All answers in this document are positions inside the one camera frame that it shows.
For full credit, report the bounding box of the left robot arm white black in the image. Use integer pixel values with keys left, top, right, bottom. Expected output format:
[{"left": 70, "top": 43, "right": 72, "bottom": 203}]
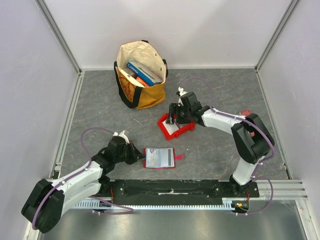
[{"left": 21, "top": 136, "right": 146, "bottom": 234}]

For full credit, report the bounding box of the red leather card holder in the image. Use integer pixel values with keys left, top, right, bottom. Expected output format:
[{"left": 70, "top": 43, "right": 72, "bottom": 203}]
[{"left": 143, "top": 147, "right": 186, "bottom": 169}]

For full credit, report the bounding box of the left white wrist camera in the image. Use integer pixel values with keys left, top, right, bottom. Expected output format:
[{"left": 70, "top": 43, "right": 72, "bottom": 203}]
[{"left": 112, "top": 130, "right": 130, "bottom": 144}]

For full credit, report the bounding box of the red silver long box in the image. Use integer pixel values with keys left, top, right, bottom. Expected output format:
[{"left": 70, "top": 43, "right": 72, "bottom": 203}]
[{"left": 239, "top": 109, "right": 252, "bottom": 117}]

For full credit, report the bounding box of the yellow canvas tote bag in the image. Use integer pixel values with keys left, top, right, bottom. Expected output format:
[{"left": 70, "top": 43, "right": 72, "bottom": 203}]
[{"left": 113, "top": 40, "right": 169, "bottom": 109}]

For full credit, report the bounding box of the orange book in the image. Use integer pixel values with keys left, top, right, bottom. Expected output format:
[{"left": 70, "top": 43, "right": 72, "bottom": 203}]
[{"left": 136, "top": 77, "right": 149, "bottom": 87}]

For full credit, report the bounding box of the blue book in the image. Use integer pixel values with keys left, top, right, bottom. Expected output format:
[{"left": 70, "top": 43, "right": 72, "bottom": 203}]
[{"left": 126, "top": 61, "right": 155, "bottom": 87}]

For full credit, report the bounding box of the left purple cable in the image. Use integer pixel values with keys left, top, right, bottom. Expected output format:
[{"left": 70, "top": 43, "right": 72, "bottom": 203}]
[{"left": 32, "top": 127, "right": 135, "bottom": 230}]

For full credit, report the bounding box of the slotted cable duct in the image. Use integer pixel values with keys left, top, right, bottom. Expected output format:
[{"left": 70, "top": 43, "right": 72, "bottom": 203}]
[{"left": 72, "top": 198, "right": 249, "bottom": 211}]

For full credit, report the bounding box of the white card stack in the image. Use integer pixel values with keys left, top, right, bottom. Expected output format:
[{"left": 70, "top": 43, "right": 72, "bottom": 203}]
[{"left": 163, "top": 121, "right": 179, "bottom": 136}]

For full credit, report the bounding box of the purple cable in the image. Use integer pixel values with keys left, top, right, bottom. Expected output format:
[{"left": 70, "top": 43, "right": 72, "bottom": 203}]
[
  {"left": 183, "top": 76, "right": 276, "bottom": 217},
  {"left": 32, "top": 127, "right": 135, "bottom": 230}
]

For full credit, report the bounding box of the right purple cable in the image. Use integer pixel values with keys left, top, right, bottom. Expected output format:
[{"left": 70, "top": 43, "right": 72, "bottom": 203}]
[{"left": 183, "top": 76, "right": 276, "bottom": 217}]

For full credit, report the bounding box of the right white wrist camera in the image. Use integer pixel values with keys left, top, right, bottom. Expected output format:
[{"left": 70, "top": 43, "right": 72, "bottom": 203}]
[{"left": 176, "top": 87, "right": 188, "bottom": 106}]

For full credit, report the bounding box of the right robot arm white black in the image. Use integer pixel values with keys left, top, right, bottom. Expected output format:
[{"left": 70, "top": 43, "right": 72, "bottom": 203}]
[{"left": 158, "top": 88, "right": 275, "bottom": 197}]

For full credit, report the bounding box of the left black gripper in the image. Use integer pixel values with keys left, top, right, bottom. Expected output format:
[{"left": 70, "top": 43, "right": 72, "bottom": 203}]
[{"left": 114, "top": 140, "right": 146, "bottom": 165}]

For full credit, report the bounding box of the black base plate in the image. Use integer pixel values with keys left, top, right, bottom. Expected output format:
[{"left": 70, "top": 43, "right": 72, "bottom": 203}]
[{"left": 96, "top": 179, "right": 260, "bottom": 198}]

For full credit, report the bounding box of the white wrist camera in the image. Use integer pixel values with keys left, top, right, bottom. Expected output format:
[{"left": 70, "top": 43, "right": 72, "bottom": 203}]
[
  {"left": 176, "top": 87, "right": 188, "bottom": 106},
  {"left": 112, "top": 130, "right": 130, "bottom": 144}
]

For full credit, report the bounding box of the red plastic bin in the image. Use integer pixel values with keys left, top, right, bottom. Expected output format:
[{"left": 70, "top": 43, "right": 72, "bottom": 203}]
[{"left": 157, "top": 113, "right": 196, "bottom": 141}]

